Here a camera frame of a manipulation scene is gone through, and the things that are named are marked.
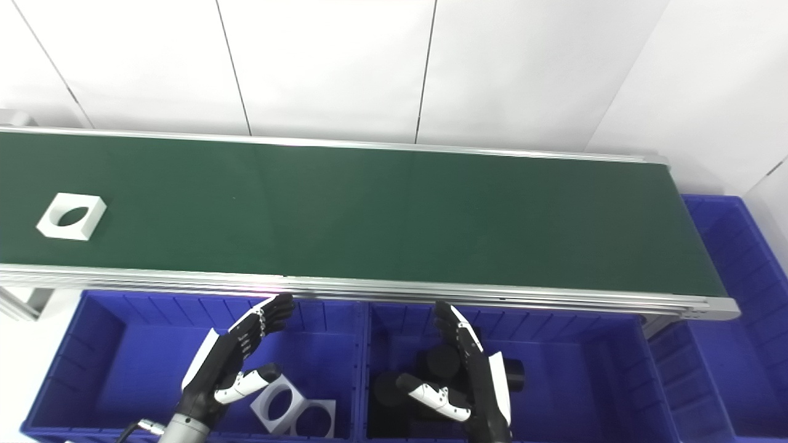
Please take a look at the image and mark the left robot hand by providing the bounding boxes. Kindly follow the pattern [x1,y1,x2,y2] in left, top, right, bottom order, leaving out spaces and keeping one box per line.
[179,294,296,424]

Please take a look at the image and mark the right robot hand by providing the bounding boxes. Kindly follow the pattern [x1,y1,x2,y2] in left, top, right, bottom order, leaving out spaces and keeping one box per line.
[396,301,513,443]

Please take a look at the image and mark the white square part with hole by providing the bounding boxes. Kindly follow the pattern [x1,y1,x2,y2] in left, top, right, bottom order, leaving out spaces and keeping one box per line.
[36,193,107,241]
[292,399,338,439]
[250,375,307,435]

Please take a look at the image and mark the black cylinder part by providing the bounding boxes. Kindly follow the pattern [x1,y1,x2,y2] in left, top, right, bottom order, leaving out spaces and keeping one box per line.
[416,346,461,383]
[502,358,526,392]
[372,372,412,410]

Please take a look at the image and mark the blue plastic bin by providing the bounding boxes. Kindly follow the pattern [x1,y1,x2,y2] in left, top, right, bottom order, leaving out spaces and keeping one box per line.
[20,290,370,443]
[646,195,788,443]
[363,301,681,443]

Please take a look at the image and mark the green conveyor belt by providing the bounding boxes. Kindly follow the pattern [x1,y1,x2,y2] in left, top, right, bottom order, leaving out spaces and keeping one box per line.
[0,131,729,298]
[0,126,741,322]

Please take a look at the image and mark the aluminium conveyor leg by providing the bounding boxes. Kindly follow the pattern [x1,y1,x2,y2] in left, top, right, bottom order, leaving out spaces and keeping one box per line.
[0,285,55,322]

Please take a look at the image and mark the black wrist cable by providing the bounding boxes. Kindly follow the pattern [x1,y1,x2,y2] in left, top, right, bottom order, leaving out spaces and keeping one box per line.
[116,420,166,443]

